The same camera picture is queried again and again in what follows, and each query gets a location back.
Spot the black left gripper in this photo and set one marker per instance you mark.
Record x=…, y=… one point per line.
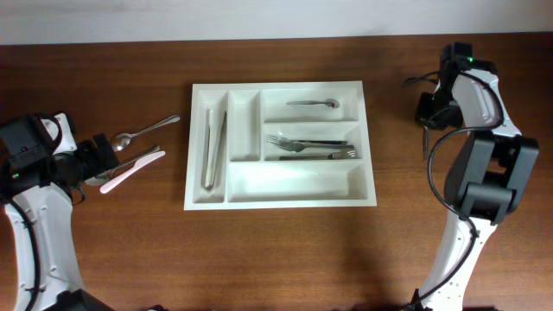
x=98, y=163

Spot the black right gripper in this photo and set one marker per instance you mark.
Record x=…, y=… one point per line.
x=423, y=116

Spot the silver fork tines down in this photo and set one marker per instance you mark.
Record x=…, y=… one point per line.
x=340, y=155

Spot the small silver spoon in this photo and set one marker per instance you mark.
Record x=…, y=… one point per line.
x=426, y=142
x=329, y=102

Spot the silver metal tongs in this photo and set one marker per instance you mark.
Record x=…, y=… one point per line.
x=216, y=119

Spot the silver fork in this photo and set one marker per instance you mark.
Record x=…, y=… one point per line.
x=297, y=147

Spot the silver fork diagonal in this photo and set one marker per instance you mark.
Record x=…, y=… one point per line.
x=281, y=139

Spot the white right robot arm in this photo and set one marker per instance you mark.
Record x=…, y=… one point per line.
x=488, y=177

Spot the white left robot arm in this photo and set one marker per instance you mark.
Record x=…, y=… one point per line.
x=41, y=167

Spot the large silver spoon left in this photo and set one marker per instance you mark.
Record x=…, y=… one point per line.
x=102, y=178

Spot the silver spoon upper left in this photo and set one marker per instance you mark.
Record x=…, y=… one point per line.
x=120, y=141

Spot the pink plastic knife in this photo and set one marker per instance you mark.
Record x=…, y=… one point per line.
x=140, y=163

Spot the white plastic cutlery tray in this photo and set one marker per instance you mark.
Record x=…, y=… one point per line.
x=249, y=174

